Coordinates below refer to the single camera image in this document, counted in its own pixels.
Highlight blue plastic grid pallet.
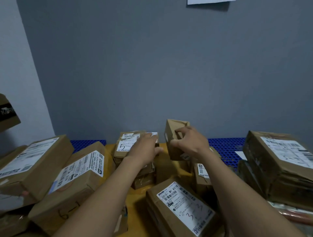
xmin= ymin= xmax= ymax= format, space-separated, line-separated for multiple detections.
xmin=208 ymin=138 xmax=246 ymax=169
xmin=70 ymin=139 xmax=107 ymax=153

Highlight person's right forearm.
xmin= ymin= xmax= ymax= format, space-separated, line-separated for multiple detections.
xmin=195 ymin=149 xmax=306 ymax=237

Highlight box with black KARRIE band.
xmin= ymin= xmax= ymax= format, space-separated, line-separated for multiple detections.
xmin=0 ymin=94 xmax=21 ymax=132

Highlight box marked 6-1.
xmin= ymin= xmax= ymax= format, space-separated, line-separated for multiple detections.
xmin=28 ymin=141 xmax=115 ymax=235

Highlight pile of brown parcels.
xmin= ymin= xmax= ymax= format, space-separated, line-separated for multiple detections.
xmin=132 ymin=146 xmax=220 ymax=198

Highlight box marked 5-3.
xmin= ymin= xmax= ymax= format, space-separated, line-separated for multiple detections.
xmin=113 ymin=131 xmax=159 ymax=169

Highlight white paper on wall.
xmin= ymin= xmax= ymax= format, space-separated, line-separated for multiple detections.
xmin=187 ymin=0 xmax=236 ymax=5

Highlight small tall box white labels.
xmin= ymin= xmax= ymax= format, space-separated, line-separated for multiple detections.
xmin=113 ymin=205 xmax=129 ymax=235

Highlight person's right hand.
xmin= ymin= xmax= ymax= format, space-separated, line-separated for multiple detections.
xmin=170 ymin=126 xmax=211 ymax=159

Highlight person's left forearm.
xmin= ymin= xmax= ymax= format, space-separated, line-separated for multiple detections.
xmin=52 ymin=156 xmax=152 ymax=237

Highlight box marked 3-3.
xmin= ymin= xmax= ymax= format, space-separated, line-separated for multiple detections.
xmin=146 ymin=177 xmax=220 ymax=237

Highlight person's left hand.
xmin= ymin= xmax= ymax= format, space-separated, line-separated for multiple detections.
xmin=126 ymin=132 xmax=164 ymax=169

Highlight taped box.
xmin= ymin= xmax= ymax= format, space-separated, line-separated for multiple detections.
xmin=238 ymin=160 xmax=313 ymax=225

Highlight small cardboard parcel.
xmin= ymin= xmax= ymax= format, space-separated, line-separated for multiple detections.
xmin=0 ymin=134 xmax=75 ymax=213
xmin=164 ymin=119 xmax=191 ymax=161

